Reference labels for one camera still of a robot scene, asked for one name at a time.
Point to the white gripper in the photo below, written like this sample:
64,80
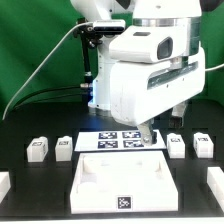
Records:
139,92

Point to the white square tabletop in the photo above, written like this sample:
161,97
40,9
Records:
136,181

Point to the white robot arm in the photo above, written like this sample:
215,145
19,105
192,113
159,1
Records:
150,58

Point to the paper sheet with tags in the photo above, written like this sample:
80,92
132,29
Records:
115,140

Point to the white obstacle block right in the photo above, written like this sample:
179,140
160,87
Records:
215,180

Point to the white obstacle block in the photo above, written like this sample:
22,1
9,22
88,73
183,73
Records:
215,180
5,184

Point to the white obstacle block left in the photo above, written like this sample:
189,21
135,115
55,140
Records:
5,184

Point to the grey camera on stand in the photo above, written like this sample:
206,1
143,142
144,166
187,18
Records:
109,26

